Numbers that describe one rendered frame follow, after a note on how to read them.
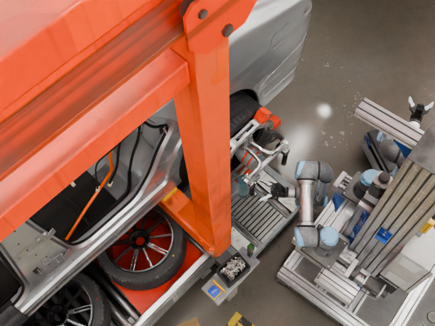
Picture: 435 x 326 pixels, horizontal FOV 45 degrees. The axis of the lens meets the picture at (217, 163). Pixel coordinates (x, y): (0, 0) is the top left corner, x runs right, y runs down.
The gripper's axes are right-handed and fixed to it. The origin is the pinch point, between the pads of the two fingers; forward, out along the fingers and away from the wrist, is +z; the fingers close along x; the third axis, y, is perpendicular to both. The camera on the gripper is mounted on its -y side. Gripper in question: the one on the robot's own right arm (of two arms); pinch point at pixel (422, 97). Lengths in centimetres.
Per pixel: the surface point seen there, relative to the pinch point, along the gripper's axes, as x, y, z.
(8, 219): -101, -158, -202
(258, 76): -104, -13, -23
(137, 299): -149, 80, -173
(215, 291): -93, 66, -150
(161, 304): -127, 71, -172
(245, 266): -80, 63, -128
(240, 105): -109, -6, -44
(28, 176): -100, -162, -189
